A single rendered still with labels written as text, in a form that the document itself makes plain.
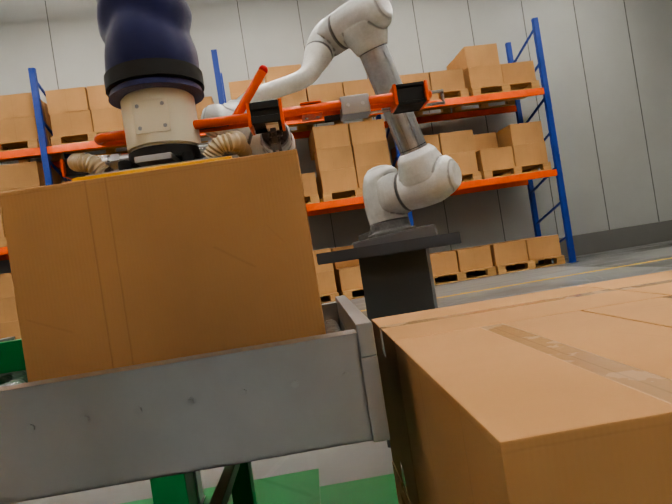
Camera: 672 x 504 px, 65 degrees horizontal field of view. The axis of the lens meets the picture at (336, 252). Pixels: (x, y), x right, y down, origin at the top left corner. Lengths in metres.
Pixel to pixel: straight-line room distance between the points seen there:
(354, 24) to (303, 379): 1.30
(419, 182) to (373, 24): 0.55
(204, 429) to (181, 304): 0.27
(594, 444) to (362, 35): 1.57
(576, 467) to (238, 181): 0.80
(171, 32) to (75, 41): 9.67
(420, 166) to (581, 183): 9.81
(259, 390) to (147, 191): 0.46
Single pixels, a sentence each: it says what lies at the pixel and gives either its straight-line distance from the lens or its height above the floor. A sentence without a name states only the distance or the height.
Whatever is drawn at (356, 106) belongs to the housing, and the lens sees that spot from 1.31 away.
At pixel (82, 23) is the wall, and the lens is 11.09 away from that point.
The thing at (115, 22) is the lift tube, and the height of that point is 1.32.
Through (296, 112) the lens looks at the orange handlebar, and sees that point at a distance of 1.30.
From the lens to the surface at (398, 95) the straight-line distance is 1.33.
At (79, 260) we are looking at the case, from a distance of 1.17.
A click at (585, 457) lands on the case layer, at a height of 0.52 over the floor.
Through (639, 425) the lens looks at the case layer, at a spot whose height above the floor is 0.54.
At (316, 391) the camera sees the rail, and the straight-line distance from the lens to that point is 0.95.
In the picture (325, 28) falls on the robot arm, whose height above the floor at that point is 1.52.
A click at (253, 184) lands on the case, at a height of 0.90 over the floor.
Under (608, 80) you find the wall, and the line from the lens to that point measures 12.42.
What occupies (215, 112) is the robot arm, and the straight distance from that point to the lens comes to 1.63.
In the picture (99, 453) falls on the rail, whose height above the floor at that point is 0.46.
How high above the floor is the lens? 0.73
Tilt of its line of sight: level
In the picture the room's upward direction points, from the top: 9 degrees counter-clockwise
